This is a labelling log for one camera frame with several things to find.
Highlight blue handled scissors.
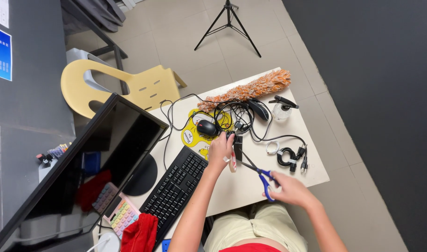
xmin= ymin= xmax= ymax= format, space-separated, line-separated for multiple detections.
xmin=239 ymin=148 xmax=281 ymax=203

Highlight clear tape roll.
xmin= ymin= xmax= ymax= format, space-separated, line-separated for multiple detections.
xmin=228 ymin=147 xmax=237 ymax=173

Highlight person's left hand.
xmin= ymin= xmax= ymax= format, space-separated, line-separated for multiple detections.
xmin=207 ymin=132 xmax=237 ymax=172

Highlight dark desk with grey cloth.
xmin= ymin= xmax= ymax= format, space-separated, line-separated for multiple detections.
xmin=59 ymin=0 xmax=129 ymax=96

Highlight black mouse grey sides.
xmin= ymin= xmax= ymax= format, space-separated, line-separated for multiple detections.
xmin=246 ymin=98 xmax=270 ymax=122

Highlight black computer monitor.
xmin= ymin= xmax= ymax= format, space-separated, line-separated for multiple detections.
xmin=0 ymin=92 xmax=169 ymax=252

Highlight coiled white cable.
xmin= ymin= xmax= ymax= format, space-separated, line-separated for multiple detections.
xmin=265 ymin=140 xmax=280 ymax=155

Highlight group of markers and batteries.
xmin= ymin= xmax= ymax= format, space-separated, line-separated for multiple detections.
xmin=36 ymin=141 xmax=73 ymax=169

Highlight yellow cartoon mouse pad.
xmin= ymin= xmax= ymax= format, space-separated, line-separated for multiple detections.
xmin=181 ymin=108 xmax=234 ymax=162

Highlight pastel coloured calculator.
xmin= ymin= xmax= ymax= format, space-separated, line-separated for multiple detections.
xmin=92 ymin=182 xmax=141 ymax=239

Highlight round black monitor base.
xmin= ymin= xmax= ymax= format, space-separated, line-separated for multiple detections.
xmin=122 ymin=153 xmax=159 ymax=197

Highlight black power adapter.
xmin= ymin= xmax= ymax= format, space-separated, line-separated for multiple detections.
xmin=232 ymin=134 xmax=243 ymax=162

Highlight red cloth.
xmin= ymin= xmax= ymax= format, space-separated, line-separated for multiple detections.
xmin=121 ymin=212 xmax=159 ymax=252

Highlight person's red shirt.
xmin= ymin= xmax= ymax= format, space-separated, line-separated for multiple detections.
xmin=218 ymin=243 xmax=281 ymax=252

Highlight black tripod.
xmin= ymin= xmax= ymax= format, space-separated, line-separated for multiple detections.
xmin=194 ymin=0 xmax=262 ymax=59

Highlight orange fluffy duster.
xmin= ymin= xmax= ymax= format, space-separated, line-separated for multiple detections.
xmin=197 ymin=69 xmax=292 ymax=113

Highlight black mouse red wheel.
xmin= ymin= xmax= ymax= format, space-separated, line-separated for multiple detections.
xmin=196 ymin=119 xmax=220 ymax=137

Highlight white round device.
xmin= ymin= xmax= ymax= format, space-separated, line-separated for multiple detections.
xmin=86 ymin=232 xmax=122 ymax=252

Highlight tangled black cables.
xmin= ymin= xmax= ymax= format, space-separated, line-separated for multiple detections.
xmin=213 ymin=99 xmax=307 ymax=145

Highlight coiled black power cable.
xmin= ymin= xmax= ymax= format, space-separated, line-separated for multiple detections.
xmin=276 ymin=144 xmax=309 ymax=175

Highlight long black mouse cable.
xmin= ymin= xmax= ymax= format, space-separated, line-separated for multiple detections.
xmin=159 ymin=93 xmax=214 ymax=172

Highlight person's right hand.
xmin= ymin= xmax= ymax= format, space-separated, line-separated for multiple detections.
xmin=262 ymin=171 xmax=314 ymax=209

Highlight clear spray bottle black nozzle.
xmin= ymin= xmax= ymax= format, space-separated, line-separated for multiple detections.
xmin=268 ymin=95 xmax=300 ymax=122

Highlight black computer keyboard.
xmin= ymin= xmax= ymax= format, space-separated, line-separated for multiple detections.
xmin=139 ymin=145 xmax=209 ymax=250

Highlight yellow plastic chair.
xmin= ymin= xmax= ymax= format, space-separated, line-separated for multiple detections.
xmin=60 ymin=59 xmax=188 ymax=120

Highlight person's beige shorts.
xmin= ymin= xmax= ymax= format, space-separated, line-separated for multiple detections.
xmin=203 ymin=201 xmax=309 ymax=252

